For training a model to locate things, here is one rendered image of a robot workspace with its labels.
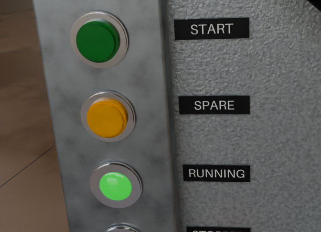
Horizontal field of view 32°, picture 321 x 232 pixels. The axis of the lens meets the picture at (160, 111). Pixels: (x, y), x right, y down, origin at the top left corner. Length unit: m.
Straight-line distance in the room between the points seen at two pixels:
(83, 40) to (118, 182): 0.10
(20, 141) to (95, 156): 3.24
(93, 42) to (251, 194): 0.15
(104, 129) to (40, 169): 2.90
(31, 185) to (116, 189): 2.73
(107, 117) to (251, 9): 0.11
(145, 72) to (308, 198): 0.14
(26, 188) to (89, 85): 2.74
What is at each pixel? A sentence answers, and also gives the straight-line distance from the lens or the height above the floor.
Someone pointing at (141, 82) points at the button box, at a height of 1.39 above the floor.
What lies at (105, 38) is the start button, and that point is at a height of 1.42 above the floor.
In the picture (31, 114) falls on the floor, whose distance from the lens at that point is 4.00.
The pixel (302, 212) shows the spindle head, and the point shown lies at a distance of 0.41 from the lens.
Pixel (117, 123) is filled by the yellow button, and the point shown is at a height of 1.37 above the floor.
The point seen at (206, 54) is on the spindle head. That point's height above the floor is 1.41.
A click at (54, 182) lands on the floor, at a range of 3.10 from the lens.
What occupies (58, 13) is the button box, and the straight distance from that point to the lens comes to 0.35.
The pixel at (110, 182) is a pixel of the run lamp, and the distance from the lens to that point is 0.38.
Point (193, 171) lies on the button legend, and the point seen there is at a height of 1.32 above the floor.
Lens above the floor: 1.52
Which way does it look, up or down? 24 degrees down
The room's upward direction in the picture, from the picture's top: 4 degrees counter-clockwise
